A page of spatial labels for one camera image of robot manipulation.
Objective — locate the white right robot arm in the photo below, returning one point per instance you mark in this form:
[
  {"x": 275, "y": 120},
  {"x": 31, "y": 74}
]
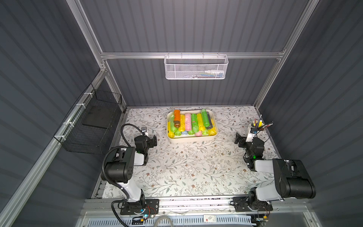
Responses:
[{"x": 291, "y": 179}]

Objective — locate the orange trash bag roll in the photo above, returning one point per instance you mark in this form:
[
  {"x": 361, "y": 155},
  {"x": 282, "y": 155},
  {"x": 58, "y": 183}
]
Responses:
[{"x": 177, "y": 118}]

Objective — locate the white wire wall basket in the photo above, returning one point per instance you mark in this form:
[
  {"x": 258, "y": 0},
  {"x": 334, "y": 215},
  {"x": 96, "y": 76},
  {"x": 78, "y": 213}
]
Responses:
[{"x": 195, "y": 67}]

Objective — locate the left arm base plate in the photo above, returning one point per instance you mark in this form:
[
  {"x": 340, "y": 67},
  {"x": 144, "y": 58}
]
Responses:
[{"x": 149, "y": 206}]

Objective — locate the pink trash bag roll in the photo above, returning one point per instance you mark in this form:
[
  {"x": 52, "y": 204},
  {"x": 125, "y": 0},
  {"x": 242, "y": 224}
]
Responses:
[
  {"x": 198, "y": 134},
  {"x": 188, "y": 122}
]

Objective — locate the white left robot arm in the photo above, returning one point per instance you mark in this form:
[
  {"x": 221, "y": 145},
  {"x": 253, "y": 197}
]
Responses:
[{"x": 119, "y": 162}]

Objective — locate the green labelled trash bag roll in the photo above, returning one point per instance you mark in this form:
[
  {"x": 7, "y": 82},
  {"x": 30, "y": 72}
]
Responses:
[{"x": 195, "y": 126}]

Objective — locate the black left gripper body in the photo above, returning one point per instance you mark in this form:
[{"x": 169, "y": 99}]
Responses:
[{"x": 151, "y": 141}]

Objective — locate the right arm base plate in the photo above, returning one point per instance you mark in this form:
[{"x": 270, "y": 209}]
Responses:
[{"x": 244, "y": 204}]

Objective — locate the yellow trash bag roll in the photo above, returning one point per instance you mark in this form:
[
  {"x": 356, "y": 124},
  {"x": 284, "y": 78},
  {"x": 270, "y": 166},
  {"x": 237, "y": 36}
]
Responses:
[
  {"x": 182, "y": 123},
  {"x": 170, "y": 133},
  {"x": 213, "y": 130},
  {"x": 200, "y": 122}
]

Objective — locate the white pen cup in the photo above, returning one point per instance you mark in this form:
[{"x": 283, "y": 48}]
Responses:
[{"x": 257, "y": 125}]

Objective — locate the cream storage box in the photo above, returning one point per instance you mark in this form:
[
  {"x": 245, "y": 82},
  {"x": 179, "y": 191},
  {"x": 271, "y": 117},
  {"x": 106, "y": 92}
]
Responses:
[{"x": 193, "y": 138}]

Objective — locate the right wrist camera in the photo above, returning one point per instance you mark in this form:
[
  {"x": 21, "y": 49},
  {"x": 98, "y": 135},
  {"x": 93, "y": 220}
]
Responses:
[{"x": 251, "y": 134}]

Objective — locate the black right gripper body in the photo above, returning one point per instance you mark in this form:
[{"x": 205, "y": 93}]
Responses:
[{"x": 242, "y": 140}]

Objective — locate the grey trash bag roll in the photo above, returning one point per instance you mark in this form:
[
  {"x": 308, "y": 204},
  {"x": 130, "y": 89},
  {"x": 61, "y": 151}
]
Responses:
[{"x": 210, "y": 122}]

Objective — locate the black wire side basket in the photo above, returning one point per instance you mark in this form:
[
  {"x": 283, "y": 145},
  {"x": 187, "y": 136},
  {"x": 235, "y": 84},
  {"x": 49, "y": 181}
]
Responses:
[{"x": 91, "y": 129}]

